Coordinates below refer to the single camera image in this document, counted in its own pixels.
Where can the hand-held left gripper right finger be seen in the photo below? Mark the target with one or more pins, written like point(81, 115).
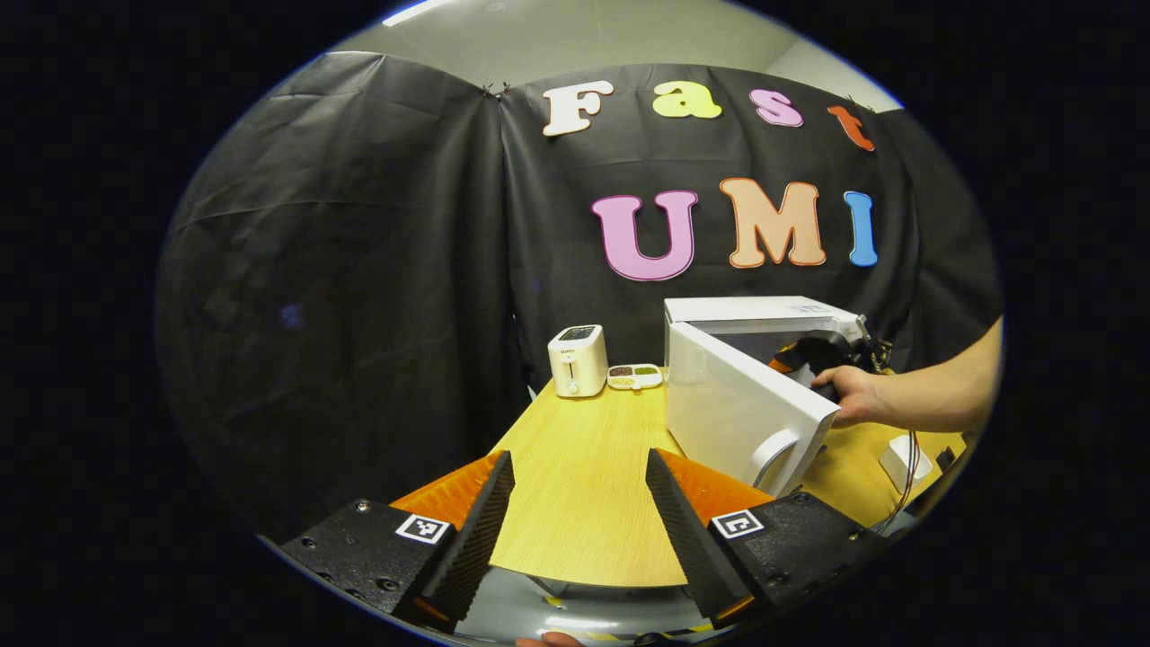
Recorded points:
point(683, 539)

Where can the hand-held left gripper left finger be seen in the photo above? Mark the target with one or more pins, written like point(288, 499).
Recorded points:
point(481, 539)

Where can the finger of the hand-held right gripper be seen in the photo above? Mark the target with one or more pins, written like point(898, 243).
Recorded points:
point(783, 357)

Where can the white microwave oven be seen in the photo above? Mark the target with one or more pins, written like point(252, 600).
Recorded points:
point(728, 404)

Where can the white plastic holder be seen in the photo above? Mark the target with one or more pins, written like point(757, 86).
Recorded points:
point(903, 458)

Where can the divided dish of beans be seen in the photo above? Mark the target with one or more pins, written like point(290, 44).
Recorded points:
point(634, 376)

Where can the white toaster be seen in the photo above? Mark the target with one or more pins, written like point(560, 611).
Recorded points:
point(578, 364)

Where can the black backdrop cloth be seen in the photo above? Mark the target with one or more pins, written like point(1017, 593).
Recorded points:
point(314, 270)

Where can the ceiling light panel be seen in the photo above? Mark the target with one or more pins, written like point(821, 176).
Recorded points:
point(415, 11)

